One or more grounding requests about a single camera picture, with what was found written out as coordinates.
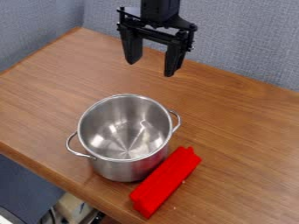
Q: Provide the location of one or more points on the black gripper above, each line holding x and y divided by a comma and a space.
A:
158, 13

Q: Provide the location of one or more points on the stainless steel pot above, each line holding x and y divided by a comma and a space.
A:
125, 131

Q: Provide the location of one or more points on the beige box under table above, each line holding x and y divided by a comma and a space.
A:
73, 211

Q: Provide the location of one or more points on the red plastic block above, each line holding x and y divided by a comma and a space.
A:
159, 185

